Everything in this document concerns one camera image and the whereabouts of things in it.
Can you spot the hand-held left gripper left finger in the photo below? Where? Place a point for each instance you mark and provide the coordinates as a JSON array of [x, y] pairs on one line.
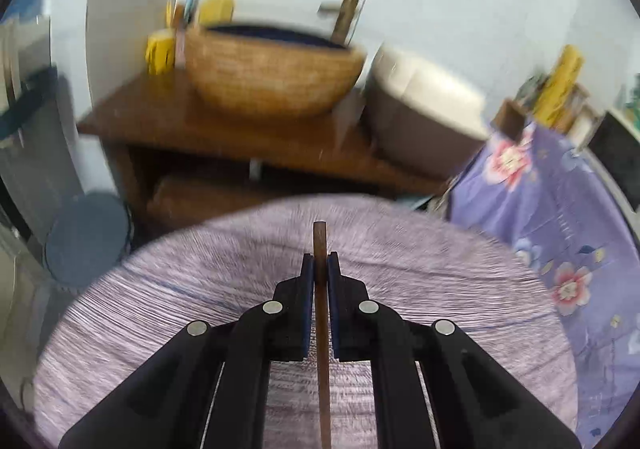
[[307, 289]]

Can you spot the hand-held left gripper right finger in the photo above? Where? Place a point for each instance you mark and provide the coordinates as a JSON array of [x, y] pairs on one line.
[[334, 289]]

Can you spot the brown wooden chopstick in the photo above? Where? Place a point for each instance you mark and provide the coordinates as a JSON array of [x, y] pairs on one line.
[[320, 239]]

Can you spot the white and brown rice cooker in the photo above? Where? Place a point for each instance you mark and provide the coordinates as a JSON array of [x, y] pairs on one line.
[[425, 109]]

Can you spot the woven wash basin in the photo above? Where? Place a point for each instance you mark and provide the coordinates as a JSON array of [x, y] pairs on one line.
[[275, 74]]

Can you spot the dark wooden counter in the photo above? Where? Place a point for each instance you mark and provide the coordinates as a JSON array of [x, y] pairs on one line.
[[160, 119]]

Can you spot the round blue stool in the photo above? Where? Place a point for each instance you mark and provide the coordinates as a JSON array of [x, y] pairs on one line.
[[87, 239]]

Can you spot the purple floral cloth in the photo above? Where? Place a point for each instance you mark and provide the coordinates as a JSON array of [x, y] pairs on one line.
[[550, 209]]

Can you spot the small wooden box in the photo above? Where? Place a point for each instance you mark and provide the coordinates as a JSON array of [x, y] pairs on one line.
[[509, 121]]

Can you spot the bronze faucet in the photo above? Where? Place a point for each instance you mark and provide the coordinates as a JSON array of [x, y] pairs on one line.
[[345, 19]]

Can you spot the yellow cup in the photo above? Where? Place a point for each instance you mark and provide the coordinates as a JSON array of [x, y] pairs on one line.
[[161, 51]]

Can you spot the yellow soap bottle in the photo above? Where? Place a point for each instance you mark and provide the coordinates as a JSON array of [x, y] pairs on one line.
[[217, 6]]

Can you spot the yellow patterned roll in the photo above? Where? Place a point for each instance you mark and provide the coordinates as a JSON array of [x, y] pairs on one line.
[[560, 84]]

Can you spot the white microwave oven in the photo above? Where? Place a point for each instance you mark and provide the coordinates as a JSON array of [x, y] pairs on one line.
[[617, 149]]

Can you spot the dark blue cup holder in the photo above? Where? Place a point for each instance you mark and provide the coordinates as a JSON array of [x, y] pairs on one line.
[[30, 99]]

